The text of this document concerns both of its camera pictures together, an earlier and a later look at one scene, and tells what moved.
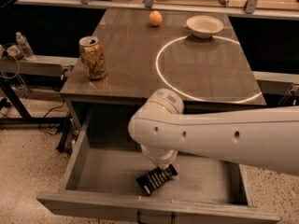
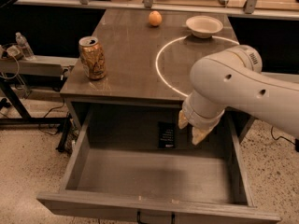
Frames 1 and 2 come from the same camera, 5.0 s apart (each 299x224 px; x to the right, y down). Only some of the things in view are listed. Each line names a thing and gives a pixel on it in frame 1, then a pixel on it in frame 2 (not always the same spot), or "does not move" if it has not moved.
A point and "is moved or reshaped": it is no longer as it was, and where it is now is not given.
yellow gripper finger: (164, 166) to (183, 120)
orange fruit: (155, 18) does not move
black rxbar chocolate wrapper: (149, 180) is moved or reshaped
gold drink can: (93, 57) does not move
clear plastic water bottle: (23, 43) does not move
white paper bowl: (204, 26) does not move
